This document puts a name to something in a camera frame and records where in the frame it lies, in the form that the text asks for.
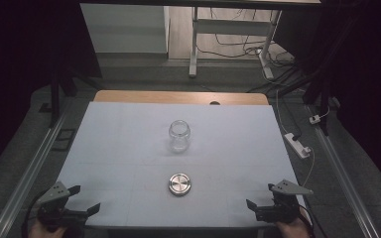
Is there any person's right hand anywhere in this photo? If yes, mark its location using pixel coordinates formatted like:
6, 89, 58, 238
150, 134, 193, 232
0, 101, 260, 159
275, 215, 313, 238

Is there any white table cover sheet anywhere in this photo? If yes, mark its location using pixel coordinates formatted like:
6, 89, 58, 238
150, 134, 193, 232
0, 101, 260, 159
57, 101, 307, 229

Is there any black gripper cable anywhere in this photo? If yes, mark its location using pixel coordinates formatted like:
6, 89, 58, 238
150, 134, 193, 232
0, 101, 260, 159
20, 188, 51, 238
298, 203, 329, 238

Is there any white power strip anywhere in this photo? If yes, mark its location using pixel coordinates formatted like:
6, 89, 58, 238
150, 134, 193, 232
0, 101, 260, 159
283, 132, 313, 160

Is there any round silver metal lid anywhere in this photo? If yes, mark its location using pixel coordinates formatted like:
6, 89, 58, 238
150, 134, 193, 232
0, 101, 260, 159
168, 172, 192, 197

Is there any wooden table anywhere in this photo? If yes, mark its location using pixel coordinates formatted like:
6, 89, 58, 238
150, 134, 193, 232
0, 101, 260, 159
92, 89, 270, 106

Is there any aluminium floor rail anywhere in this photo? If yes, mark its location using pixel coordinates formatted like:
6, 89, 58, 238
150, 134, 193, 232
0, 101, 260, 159
0, 98, 73, 238
305, 104, 381, 238

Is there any tangle of dark floor cables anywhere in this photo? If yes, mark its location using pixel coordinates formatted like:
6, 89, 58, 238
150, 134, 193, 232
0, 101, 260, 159
195, 7, 298, 68

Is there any thin white cable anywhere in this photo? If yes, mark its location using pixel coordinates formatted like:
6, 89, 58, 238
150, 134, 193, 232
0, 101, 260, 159
275, 88, 316, 186

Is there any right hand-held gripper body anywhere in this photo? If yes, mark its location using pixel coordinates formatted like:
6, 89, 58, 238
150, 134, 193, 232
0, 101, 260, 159
254, 178, 315, 224

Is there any clear glass jar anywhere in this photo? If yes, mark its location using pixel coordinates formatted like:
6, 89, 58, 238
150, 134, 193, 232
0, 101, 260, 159
168, 119, 192, 154

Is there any black metal stand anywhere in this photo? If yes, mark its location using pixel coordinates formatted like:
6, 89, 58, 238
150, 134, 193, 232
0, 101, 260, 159
48, 56, 77, 129
302, 65, 333, 137

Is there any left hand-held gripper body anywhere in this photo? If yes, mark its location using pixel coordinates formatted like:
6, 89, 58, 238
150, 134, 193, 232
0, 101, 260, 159
35, 180, 90, 233

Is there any person's left hand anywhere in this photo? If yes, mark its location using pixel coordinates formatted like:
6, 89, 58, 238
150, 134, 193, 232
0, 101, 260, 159
27, 219, 67, 238

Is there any white desk frame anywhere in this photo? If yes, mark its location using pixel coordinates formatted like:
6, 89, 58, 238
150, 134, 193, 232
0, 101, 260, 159
188, 6, 284, 81

